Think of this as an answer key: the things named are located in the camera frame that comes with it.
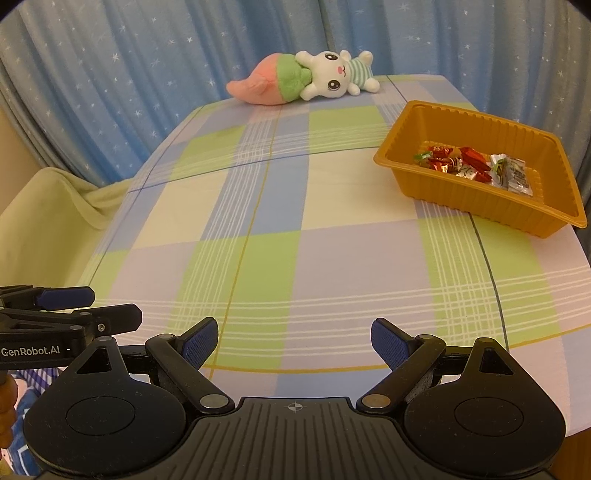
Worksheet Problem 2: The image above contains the pale yellow cloth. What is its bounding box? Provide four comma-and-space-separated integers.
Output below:
0, 167, 134, 296

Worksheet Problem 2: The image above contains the large red snack packet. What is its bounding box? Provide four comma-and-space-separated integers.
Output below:
459, 147, 491, 169

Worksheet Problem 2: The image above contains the brown clear snack packet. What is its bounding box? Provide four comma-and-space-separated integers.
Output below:
501, 158, 533, 197

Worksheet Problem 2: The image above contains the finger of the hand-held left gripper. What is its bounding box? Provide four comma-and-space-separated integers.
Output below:
0, 303, 143, 341
0, 285, 96, 311

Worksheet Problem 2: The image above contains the blue star curtain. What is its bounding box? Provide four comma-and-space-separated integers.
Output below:
0, 0, 591, 188

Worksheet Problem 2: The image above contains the person's left hand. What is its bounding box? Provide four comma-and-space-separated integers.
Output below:
0, 371, 20, 449

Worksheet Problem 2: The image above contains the blue white striped clothing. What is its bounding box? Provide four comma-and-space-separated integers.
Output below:
0, 364, 62, 476

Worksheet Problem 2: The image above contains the orange plastic tray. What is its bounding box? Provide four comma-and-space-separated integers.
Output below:
373, 100, 588, 239

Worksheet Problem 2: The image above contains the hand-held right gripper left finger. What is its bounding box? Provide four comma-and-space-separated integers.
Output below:
69, 317, 235, 414

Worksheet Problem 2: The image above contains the white rabbit plush toy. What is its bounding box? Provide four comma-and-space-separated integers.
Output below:
226, 50, 380, 104

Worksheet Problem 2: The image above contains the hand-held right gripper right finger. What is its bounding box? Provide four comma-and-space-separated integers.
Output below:
356, 318, 525, 414

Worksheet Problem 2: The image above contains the plaid tablecloth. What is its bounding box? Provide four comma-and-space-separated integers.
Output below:
76, 74, 591, 437

